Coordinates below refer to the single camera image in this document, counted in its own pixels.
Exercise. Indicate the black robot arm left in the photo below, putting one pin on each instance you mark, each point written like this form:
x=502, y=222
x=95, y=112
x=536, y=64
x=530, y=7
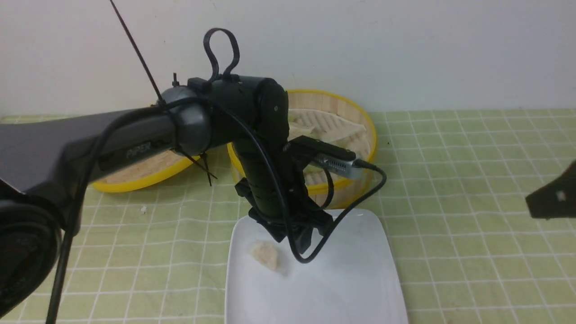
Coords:
x=46, y=167

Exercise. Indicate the bamboo steamer lid yellow rim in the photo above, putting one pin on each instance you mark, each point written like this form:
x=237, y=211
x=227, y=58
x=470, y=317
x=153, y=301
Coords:
x=144, y=173

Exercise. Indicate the bamboo steamer basket yellow rim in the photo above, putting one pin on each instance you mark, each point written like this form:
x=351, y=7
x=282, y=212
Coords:
x=345, y=190

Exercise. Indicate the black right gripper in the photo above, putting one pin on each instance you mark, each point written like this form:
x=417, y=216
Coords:
x=555, y=200

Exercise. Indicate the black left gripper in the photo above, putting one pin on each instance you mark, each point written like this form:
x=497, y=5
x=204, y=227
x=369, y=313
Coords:
x=280, y=200

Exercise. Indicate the white square plate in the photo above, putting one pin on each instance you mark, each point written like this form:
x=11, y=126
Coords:
x=353, y=280

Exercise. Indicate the green checked tablecloth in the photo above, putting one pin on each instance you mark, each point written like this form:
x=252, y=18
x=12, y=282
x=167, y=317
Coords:
x=464, y=245

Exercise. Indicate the beige dumpling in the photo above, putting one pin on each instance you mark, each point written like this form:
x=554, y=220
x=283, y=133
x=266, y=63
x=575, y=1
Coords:
x=266, y=254

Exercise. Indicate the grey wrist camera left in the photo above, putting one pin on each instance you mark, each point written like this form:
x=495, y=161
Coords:
x=337, y=159

